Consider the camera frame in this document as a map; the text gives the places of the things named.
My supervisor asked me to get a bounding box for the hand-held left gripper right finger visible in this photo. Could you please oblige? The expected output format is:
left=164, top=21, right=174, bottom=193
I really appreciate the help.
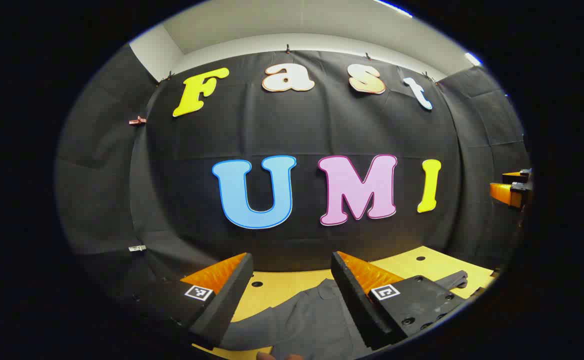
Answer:
left=330, top=251, right=469, bottom=351

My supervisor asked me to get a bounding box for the black backdrop cloth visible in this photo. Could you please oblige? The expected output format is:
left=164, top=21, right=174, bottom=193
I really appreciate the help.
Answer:
left=54, top=44, right=532, bottom=301

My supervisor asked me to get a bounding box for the grey button-up shirt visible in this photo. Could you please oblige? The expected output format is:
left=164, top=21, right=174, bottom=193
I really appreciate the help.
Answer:
left=219, top=270, right=469, bottom=360

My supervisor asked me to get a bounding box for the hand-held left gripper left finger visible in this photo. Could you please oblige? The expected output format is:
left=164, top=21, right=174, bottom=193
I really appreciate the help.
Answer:
left=122, top=252, right=254, bottom=351

